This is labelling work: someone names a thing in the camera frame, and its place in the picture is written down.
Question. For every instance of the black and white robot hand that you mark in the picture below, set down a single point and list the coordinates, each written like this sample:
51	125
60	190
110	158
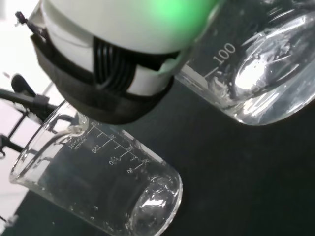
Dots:
118	49

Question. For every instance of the black scalloped bench cloth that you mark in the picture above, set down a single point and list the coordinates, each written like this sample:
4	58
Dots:
221	172

